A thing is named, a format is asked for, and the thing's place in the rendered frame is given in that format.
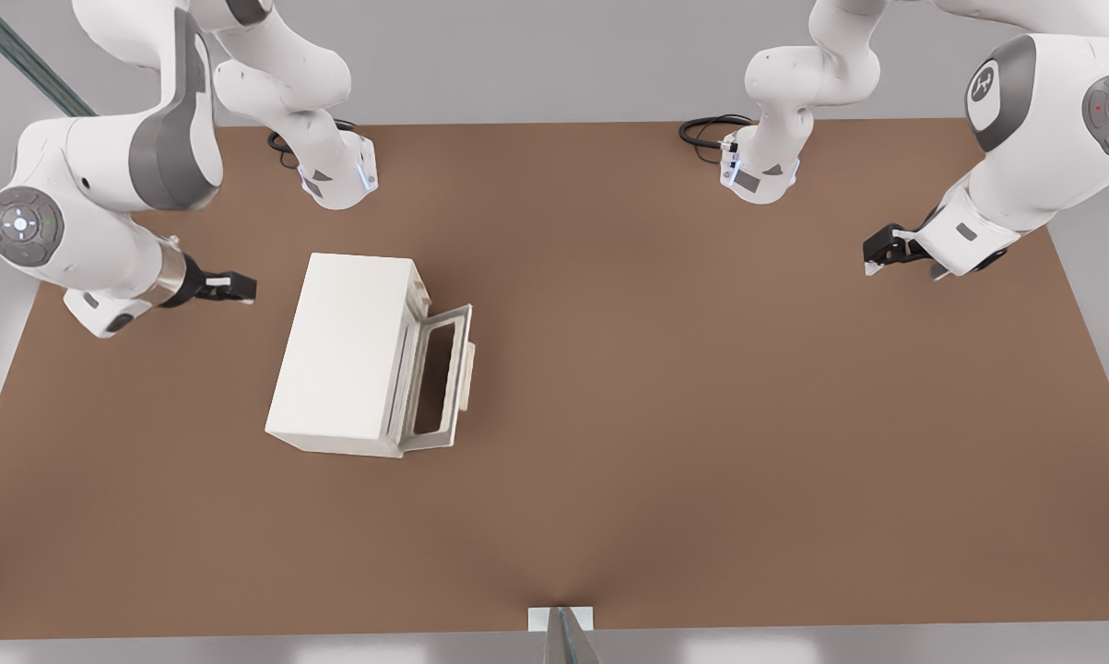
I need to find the white oven with door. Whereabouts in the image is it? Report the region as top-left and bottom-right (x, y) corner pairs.
(265, 252), (478, 460)

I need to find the black cable loop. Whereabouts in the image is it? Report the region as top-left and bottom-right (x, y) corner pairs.
(678, 113), (755, 166)
(267, 119), (359, 172)

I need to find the silver frame post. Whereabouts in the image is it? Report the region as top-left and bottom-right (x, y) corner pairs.
(527, 605), (600, 664)
(0, 0), (96, 119)

